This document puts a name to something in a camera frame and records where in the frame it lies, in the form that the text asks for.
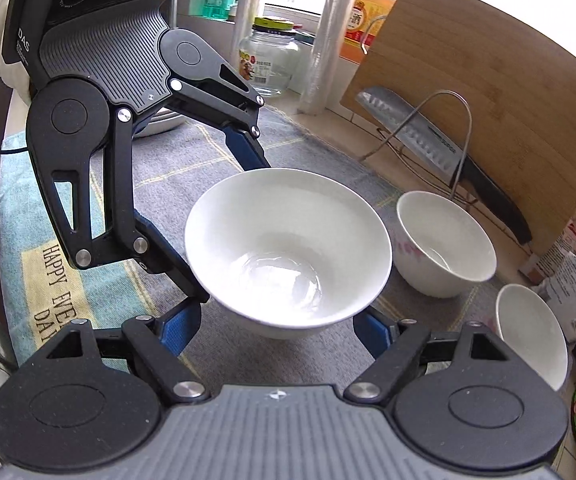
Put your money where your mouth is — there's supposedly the clear plastic wrap roll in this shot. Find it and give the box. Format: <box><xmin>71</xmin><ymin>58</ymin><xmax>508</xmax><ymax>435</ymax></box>
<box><xmin>235</xmin><ymin>0</ymin><xmax>267</xmax><ymax>41</ymax></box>
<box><xmin>298</xmin><ymin>0</ymin><xmax>356</xmax><ymax>117</ymax></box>

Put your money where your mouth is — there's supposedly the metal wire rack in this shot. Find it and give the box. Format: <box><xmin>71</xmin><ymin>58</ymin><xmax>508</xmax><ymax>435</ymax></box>
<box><xmin>358</xmin><ymin>15</ymin><xmax>484</xmax><ymax>206</ymax></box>

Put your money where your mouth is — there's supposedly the grey checked dish cloth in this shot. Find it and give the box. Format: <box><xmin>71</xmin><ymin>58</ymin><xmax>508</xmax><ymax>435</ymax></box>
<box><xmin>0</xmin><ymin>105</ymin><xmax>509</xmax><ymax>376</ymax></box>

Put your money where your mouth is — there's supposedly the glass jar with label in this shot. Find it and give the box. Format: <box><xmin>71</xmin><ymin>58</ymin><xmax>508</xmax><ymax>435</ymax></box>
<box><xmin>238</xmin><ymin>16</ymin><xmax>301</xmax><ymax>97</ymax></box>

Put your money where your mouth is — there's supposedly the yellow cooking oil bottle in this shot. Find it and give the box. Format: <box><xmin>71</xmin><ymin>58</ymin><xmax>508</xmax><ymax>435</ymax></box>
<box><xmin>343</xmin><ymin>0</ymin><xmax>403</xmax><ymax>63</ymax></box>

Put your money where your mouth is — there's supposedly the white ceramic bowl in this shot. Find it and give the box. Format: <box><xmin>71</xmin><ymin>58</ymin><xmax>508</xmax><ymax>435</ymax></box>
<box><xmin>395</xmin><ymin>191</ymin><xmax>498</xmax><ymax>299</ymax></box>
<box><xmin>184</xmin><ymin>167</ymin><xmax>393</xmax><ymax>340</ymax></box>
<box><xmin>488</xmin><ymin>283</ymin><xmax>569</xmax><ymax>392</ymax></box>

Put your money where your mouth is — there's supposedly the steel kitchen knife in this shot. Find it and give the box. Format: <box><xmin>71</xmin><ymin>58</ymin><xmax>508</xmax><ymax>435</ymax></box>
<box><xmin>357</xmin><ymin>86</ymin><xmax>534</xmax><ymax>245</ymax></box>

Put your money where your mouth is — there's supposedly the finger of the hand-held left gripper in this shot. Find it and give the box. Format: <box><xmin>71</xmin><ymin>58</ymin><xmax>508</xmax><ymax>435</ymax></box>
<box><xmin>30</xmin><ymin>107</ymin><xmax>212</xmax><ymax>305</ymax></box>
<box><xmin>168</xmin><ymin>57</ymin><xmax>273</xmax><ymax>175</ymax></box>

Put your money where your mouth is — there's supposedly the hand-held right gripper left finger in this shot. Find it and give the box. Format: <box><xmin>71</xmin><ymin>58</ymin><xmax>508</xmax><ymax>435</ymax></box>
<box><xmin>48</xmin><ymin>302</ymin><xmax>211</xmax><ymax>402</ymax></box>

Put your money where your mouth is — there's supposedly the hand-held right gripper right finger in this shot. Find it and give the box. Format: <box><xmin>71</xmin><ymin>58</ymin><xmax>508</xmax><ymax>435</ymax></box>
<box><xmin>343</xmin><ymin>305</ymin><xmax>510</xmax><ymax>402</ymax></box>

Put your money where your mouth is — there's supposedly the bamboo cutting board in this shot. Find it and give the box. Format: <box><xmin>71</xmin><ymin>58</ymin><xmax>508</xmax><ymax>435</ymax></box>
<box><xmin>339</xmin><ymin>0</ymin><xmax>576</xmax><ymax>261</ymax></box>

